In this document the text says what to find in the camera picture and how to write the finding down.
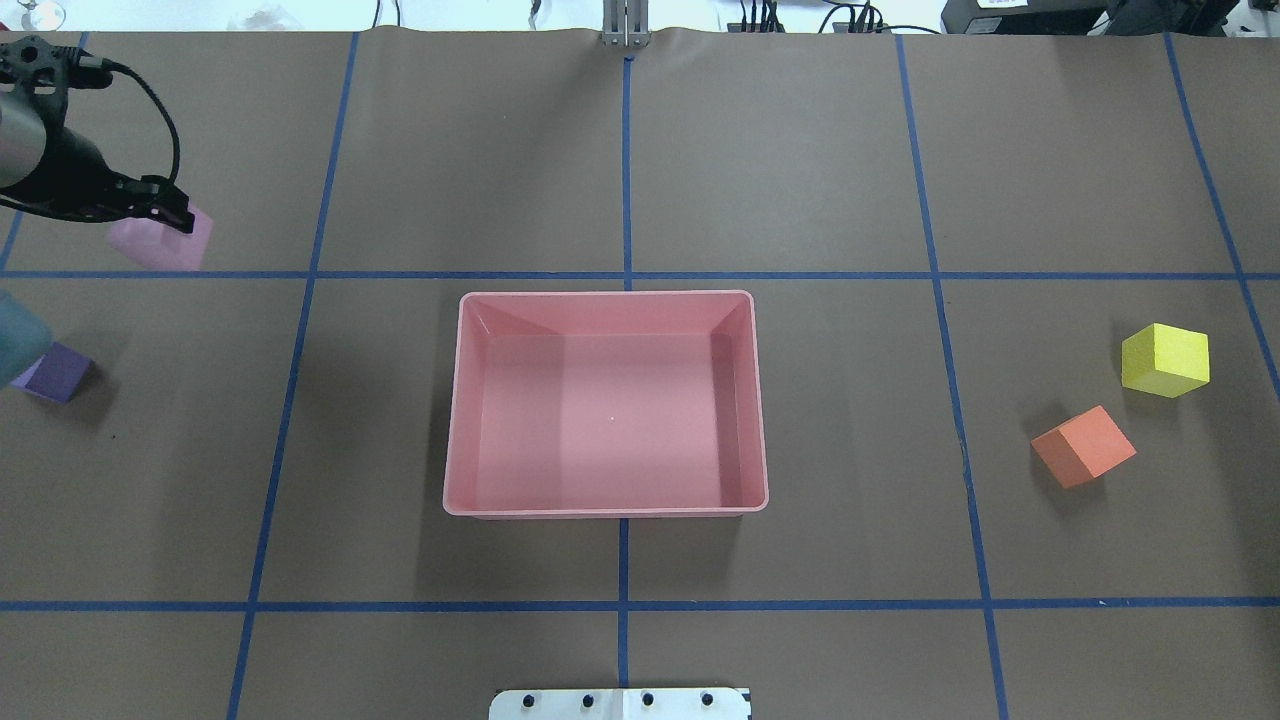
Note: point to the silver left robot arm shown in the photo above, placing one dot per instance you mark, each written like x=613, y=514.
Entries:
x=25, y=137

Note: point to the yellow foam block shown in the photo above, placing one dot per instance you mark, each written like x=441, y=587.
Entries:
x=1166, y=361

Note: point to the pink foam block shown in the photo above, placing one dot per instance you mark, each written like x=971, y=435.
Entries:
x=156, y=246

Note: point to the aluminium camera post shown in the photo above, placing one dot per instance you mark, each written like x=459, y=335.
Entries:
x=625, y=23

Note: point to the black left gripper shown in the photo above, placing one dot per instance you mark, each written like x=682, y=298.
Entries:
x=72, y=170

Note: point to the white metal base plate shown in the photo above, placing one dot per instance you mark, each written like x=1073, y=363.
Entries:
x=623, y=703

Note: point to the purple foam block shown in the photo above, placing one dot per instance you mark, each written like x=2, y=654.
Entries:
x=56, y=376

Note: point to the pink plastic bin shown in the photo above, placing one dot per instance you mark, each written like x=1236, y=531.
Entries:
x=606, y=404

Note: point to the orange foam block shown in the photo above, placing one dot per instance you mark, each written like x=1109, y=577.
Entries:
x=1083, y=448

